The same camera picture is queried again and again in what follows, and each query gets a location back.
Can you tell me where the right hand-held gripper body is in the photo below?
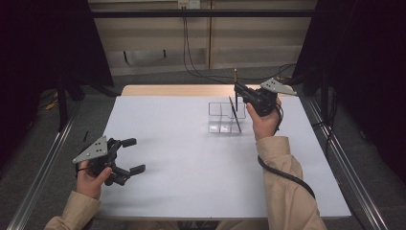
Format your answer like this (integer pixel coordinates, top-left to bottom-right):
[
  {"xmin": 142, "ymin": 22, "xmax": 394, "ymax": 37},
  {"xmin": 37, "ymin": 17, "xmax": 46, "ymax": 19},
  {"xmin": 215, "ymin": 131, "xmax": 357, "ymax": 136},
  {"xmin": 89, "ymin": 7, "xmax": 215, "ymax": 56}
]
[{"xmin": 243, "ymin": 78, "xmax": 298, "ymax": 118}]

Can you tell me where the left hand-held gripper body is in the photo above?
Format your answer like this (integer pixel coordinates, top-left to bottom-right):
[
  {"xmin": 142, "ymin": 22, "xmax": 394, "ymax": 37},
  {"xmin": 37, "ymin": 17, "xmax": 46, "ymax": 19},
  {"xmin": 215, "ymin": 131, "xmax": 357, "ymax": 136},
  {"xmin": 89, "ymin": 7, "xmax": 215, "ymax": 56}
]
[{"xmin": 72, "ymin": 135, "xmax": 132, "ymax": 187}]

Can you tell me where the black pencil orange end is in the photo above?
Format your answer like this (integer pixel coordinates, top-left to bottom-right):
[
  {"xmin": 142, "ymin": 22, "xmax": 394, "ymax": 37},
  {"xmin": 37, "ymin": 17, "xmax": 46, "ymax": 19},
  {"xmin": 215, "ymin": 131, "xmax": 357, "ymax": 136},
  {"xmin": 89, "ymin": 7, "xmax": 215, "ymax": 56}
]
[
  {"xmin": 234, "ymin": 68, "xmax": 239, "ymax": 112},
  {"xmin": 228, "ymin": 96, "xmax": 242, "ymax": 133}
]

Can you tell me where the clear plastic desk organizer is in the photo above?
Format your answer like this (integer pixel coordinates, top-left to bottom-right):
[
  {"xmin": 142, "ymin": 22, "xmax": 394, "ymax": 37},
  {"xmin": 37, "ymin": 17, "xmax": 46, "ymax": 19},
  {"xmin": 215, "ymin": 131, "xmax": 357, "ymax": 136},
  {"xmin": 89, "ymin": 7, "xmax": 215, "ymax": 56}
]
[{"xmin": 208, "ymin": 102, "xmax": 247, "ymax": 134}]

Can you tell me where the person's right hand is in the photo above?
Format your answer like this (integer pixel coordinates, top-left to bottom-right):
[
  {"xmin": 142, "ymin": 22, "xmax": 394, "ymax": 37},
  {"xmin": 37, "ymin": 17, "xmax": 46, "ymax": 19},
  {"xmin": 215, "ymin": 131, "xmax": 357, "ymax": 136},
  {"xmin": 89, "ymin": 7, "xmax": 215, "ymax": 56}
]
[{"xmin": 246, "ymin": 97, "xmax": 283, "ymax": 142}]

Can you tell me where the person's left hand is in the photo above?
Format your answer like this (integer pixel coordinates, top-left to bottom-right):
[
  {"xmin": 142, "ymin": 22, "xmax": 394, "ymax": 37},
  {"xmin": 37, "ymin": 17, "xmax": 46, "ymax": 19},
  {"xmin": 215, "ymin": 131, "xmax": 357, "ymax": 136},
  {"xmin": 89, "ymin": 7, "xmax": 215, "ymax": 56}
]
[{"xmin": 76, "ymin": 160, "xmax": 113, "ymax": 200}]

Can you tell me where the white table sheet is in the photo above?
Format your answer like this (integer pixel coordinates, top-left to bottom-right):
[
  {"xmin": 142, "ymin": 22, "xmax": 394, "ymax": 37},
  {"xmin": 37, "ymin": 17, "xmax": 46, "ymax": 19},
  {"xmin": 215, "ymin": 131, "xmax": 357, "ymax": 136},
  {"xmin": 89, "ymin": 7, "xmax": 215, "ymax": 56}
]
[{"xmin": 95, "ymin": 95, "xmax": 352, "ymax": 219}]

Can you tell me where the black curtain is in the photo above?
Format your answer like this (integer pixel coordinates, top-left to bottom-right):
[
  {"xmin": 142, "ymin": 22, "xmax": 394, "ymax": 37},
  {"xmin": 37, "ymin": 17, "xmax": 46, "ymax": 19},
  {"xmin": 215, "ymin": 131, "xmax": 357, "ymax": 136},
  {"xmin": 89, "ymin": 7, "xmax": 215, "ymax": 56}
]
[
  {"xmin": 0, "ymin": 0, "xmax": 115, "ymax": 169},
  {"xmin": 292, "ymin": 0, "xmax": 406, "ymax": 185}
]

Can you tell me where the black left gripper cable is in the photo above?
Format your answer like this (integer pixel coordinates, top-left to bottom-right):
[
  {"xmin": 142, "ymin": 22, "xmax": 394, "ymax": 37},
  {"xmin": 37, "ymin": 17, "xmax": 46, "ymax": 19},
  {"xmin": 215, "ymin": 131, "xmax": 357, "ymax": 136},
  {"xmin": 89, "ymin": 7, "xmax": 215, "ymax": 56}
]
[{"xmin": 75, "ymin": 145, "xmax": 95, "ymax": 177}]

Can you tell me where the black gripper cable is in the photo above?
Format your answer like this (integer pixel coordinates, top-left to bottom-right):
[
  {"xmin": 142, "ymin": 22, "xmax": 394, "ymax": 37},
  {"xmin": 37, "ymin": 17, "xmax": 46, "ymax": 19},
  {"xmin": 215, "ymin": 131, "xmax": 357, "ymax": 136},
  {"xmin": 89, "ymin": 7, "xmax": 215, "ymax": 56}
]
[
  {"xmin": 257, "ymin": 103, "xmax": 317, "ymax": 200},
  {"xmin": 75, "ymin": 145, "xmax": 95, "ymax": 177}
]

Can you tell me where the aluminium frame rail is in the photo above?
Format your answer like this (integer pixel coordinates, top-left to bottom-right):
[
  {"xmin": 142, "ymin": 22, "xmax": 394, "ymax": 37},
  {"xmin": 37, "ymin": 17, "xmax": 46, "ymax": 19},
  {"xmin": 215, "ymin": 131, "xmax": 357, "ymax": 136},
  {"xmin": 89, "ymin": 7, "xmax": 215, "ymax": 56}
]
[
  {"xmin": 8, "ymin": 104, "xmax": 81, "ymax": 230},
  {"xmin": 307, "ymin": 99, "xmax": 389, "ymax": 230}
]

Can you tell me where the black wall cable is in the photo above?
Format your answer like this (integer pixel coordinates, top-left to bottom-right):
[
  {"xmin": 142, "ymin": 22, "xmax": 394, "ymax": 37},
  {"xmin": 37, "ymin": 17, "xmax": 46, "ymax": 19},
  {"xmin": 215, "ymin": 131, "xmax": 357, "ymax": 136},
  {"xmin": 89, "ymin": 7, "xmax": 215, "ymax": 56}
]
[
  {"xmin": 182, "ymin": 15, "xmax": 228, "ymax": 84},
  {"xmin": 184, "ymin": 15, "xmax": 296, "ymax": 81}
]

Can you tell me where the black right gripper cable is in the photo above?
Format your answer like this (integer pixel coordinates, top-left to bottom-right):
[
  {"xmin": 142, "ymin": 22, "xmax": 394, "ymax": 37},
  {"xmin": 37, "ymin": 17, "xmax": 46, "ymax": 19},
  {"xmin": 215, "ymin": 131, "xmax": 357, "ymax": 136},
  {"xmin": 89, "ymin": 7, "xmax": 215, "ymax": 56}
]
[{"xmin": 257, "ymin": 103, "xmax": 317, "ymax": 200}]

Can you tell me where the black horizontal frame bar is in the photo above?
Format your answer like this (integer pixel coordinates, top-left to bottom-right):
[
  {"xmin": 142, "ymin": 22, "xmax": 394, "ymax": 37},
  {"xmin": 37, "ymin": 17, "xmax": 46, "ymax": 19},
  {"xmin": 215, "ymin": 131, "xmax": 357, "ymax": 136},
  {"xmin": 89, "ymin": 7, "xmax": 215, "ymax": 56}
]
[{"xmin": 90, "ymin": 9, "xmax": 317, "ymax": 18}]

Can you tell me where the white wall socket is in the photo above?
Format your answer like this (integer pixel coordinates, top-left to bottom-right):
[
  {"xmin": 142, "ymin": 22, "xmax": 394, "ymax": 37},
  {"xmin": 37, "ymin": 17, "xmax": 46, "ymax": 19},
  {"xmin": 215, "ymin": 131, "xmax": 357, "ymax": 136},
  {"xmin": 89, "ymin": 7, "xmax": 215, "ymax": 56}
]
[{"xmin": 177, "ymin": 0, "xmax": 201, "ymax": 10}]

